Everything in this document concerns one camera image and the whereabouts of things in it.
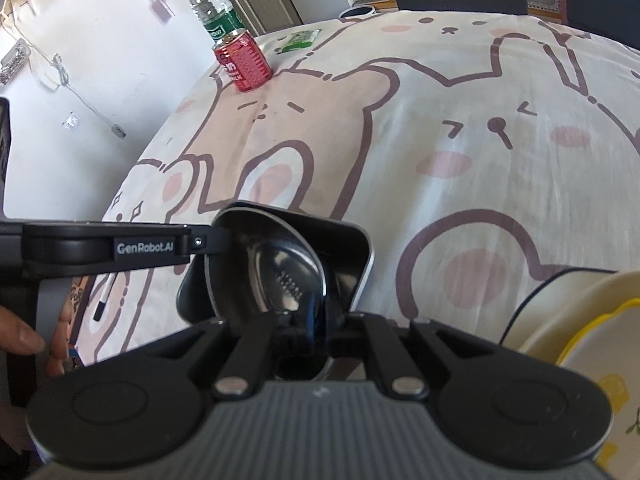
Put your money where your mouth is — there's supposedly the yellow rimmed floral bowl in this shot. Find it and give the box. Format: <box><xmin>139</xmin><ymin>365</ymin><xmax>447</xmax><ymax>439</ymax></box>
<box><xmin>557</xmin><ymin>299</ymin><xmax>640</xmax><ymax>480</ymax></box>

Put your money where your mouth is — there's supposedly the oval metal bowl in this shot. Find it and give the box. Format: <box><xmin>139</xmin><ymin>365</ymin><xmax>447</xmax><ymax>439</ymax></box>
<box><xmin>204</xmin><ymin>203</ymin><xmax>331</xmax><ymax>381</ymax></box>

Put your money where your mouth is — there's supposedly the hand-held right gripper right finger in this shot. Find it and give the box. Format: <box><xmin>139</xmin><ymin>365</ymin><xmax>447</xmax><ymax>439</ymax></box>
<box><xmin>330</xmin><ymin>312</ymin><xmax>481</xmax><ymax>401</ymax></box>

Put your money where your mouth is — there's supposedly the green snack packet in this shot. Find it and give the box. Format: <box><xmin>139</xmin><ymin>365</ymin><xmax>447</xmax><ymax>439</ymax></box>
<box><xmin>276</xmin><ymin>29</ymin><xmax>321</xmax><ymax>55</ymax></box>

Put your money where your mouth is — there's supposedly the clear plastic water bottle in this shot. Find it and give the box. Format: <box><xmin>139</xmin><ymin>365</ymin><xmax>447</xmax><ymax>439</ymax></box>
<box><xmin>180</xmin><ymin>0</ymin><xmax>248</xmax><ymax>43</ymax></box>

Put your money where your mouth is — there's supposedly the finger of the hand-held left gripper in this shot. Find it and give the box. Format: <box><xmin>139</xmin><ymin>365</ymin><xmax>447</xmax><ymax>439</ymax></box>
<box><xmin>190</xmin><ymin>225</ymin><xmax>236</xmax><ymax>259</ymax></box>

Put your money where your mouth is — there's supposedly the person's left hand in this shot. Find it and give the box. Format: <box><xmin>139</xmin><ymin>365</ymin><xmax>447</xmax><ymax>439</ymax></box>
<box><xmin>0</xmin><ymin>305</ymin><xmax>82</xmax><ymax>377</ymax></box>

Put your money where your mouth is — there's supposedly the red drink can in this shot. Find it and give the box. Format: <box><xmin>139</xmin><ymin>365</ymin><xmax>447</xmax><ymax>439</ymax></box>
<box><xmin>213</xmin><ymin>29</ymin><xmax>273</xmax><ymax>93</ymax></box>

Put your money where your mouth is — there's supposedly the white wall cable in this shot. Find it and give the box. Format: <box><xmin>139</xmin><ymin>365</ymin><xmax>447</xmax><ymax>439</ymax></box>
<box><xmin>30</xmin><ymin>52</ymin><xmax>128</xmax><ymax>138</ymax></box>

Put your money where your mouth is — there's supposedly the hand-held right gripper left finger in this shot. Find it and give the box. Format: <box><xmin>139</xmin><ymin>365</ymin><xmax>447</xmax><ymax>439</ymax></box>
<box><xmin>170</xmin><ymin>316</ymin><xmax>278</xmax><ymax>400</ymax></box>

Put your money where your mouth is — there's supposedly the wide square metal tray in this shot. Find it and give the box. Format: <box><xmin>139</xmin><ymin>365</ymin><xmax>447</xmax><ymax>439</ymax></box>
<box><xmin>177</xmin><ymin>201</ymin><xmax>375</xmax><ymax>323</ymax></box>

